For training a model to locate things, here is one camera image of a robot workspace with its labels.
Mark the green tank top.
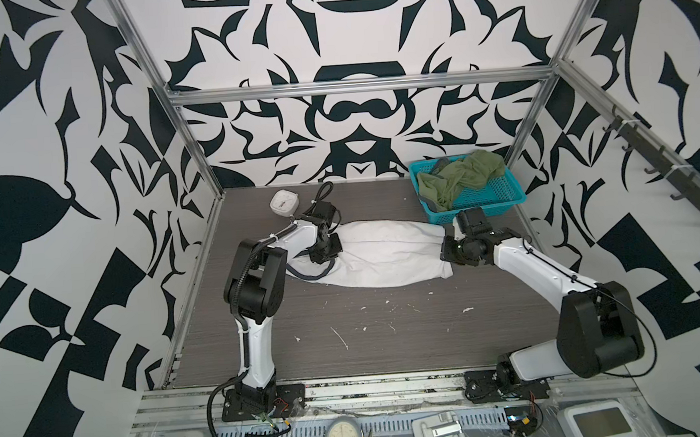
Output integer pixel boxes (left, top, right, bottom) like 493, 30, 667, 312
415, 150, 506, 213

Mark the aluminium cage frame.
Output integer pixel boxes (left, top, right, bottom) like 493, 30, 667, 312
110, 0, 700, 387

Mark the teal plastic basket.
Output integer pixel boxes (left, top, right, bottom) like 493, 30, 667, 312
408, 156, 526, 225

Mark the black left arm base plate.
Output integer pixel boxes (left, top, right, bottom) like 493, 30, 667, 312
222, 383, 306, 422

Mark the white digital display device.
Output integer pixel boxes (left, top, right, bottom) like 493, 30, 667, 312
556, 400, 639, 437

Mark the black wall hook rail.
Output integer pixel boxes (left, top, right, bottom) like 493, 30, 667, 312
604, 104, 700, 213

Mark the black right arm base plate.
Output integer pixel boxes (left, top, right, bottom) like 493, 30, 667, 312
464, 365, 550, 404

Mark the white plastic latch device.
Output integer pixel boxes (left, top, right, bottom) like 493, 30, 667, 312
412, 412, 466, 437

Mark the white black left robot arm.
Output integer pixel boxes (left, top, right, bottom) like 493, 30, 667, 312
224, 200, 343, 414

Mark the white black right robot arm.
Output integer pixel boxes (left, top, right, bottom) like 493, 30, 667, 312
440, 208, 649, 403

